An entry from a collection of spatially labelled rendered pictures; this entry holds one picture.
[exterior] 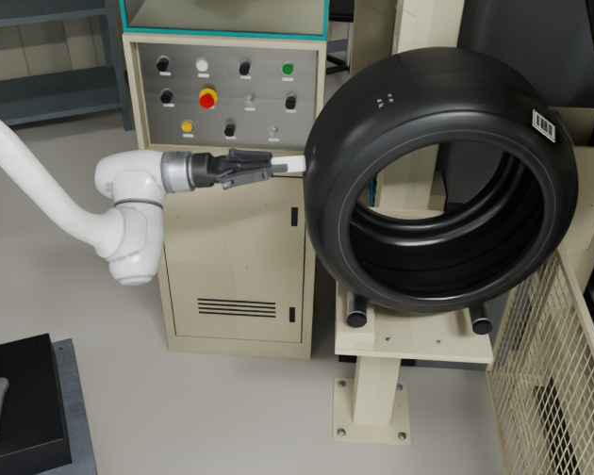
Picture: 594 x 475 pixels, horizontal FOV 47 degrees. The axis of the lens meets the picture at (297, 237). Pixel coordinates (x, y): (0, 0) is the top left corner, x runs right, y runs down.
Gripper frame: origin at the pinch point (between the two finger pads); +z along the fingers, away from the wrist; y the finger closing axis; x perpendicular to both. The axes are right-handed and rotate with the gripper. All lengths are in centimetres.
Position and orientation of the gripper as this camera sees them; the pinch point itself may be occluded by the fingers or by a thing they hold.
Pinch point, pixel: (288, 164)
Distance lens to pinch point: 142.6
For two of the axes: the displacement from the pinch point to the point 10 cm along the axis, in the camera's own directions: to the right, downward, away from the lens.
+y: 0.6, -6.3, 7.8
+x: 1.2, 7.8, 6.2
